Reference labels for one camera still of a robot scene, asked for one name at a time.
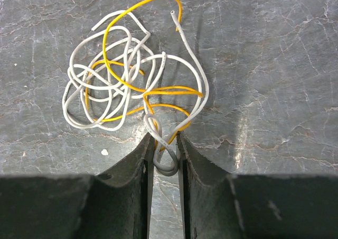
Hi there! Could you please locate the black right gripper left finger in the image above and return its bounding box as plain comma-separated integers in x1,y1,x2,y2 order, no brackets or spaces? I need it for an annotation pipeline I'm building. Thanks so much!
1,134,154,238

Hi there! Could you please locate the cable bundle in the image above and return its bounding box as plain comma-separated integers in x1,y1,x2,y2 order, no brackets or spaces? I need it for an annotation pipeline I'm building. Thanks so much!
62,10,210,177

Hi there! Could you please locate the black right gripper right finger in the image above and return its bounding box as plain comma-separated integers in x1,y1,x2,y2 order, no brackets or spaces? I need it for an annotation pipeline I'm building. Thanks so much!
176,133,337,238

